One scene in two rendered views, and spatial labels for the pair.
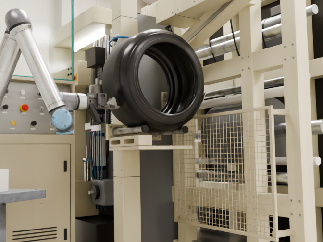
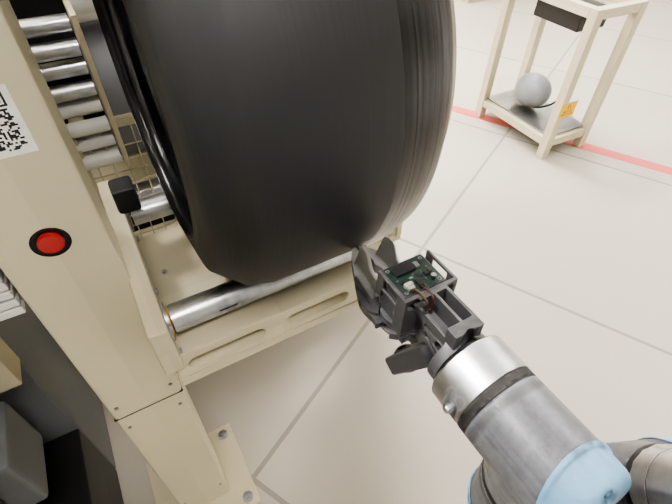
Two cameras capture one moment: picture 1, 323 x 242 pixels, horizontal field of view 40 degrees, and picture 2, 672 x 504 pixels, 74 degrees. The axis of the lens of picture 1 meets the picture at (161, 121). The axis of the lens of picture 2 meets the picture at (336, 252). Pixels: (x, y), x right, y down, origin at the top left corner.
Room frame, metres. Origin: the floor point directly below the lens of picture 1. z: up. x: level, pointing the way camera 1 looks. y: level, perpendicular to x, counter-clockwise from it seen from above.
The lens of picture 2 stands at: (2.44, 0.67, 1.45)
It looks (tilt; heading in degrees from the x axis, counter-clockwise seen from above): 45 degrees down; 273
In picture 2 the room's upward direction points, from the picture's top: 1 degrees clockwise
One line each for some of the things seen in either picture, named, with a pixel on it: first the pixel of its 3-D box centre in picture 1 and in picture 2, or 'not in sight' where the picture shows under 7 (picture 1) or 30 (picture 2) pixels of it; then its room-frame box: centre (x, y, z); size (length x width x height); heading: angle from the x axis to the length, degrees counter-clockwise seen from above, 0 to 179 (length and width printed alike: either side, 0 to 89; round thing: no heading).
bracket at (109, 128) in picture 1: (134, 132); (137, 265); (2.81, 0.17, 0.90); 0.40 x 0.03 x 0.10; 124
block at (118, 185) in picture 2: not in sight; (125, 194); (2.85, 0.07, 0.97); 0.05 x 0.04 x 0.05; 124
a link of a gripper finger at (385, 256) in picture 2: (114, 102); (385, 255); (2.40, 0.26, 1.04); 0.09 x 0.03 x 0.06; 124
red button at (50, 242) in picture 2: not in sight; (50, 240); (2.83, 0.28, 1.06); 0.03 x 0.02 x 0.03; 34
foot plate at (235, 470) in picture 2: not in sight; (201, 482); (2.86, 0.23, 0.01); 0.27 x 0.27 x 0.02; 34
